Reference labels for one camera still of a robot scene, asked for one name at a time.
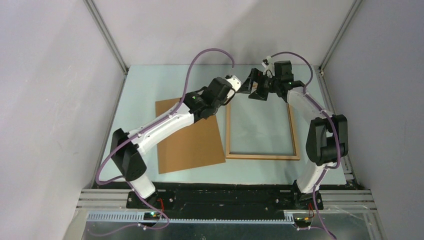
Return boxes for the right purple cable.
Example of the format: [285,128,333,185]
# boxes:
[269,51,342,240]

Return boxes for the wooden picture frame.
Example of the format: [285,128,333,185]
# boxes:
[224,93,301,161]

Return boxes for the front aluminium rail frame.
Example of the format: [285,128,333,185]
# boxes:
[76,189,377,213]

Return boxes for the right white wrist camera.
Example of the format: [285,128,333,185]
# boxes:
[262,56,275,78]

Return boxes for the brown cardboard backing board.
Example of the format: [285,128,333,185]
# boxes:
[156,115,226,174]

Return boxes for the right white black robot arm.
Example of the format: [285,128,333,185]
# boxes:
[239,60,349,209]

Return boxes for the purple cable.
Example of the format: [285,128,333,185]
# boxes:
[269,51,342,240]
[95,48,236,237]

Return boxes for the grey slotted cable duct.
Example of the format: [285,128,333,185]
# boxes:
[86,211,295,225]

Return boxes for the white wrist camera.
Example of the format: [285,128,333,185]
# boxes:
[262,56,275,78]
[225,75,242,100]

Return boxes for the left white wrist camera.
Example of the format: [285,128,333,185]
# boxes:
[225,75,242,100]

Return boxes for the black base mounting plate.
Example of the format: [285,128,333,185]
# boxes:
[96,180,324,220]

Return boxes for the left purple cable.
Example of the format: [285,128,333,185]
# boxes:
[95,48,236,237]

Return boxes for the left aluminium corner profile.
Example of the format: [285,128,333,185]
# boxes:
[83,0,129,75]

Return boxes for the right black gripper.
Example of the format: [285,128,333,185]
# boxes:
[236,68,280,101]

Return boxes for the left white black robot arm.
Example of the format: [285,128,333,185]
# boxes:
[110,75,242,208]

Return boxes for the aluminium corner profile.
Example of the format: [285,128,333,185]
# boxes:
[83,0,129,75]
[319,0,364,72]

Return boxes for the right aluminium corner profile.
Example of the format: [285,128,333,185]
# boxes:
[319,0,364,72]

